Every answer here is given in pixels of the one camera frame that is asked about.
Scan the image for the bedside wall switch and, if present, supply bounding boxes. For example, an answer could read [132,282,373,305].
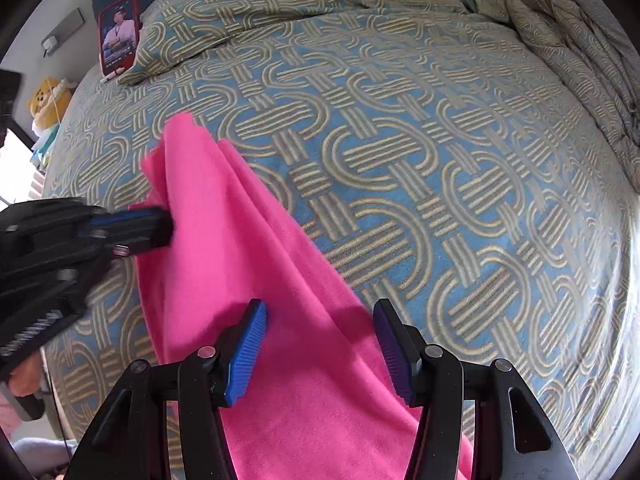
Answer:
[41,8,85,58]

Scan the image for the patterned bed cover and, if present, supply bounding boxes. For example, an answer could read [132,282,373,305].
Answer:
[44,0,639,479]

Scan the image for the folded grey-green duvet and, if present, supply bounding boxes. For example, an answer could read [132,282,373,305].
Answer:
[504,0,639,188]

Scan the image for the red smartphone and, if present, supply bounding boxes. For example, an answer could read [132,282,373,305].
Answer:
[98,0,140,77]

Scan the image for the person left hand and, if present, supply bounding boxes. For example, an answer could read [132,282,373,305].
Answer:
[8,351,43,398]

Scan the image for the yellow plush toy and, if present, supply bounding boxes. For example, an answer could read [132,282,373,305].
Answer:
[28,77,76,136]

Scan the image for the pink pants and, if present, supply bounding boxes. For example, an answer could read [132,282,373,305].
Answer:
[136,114,419,479]

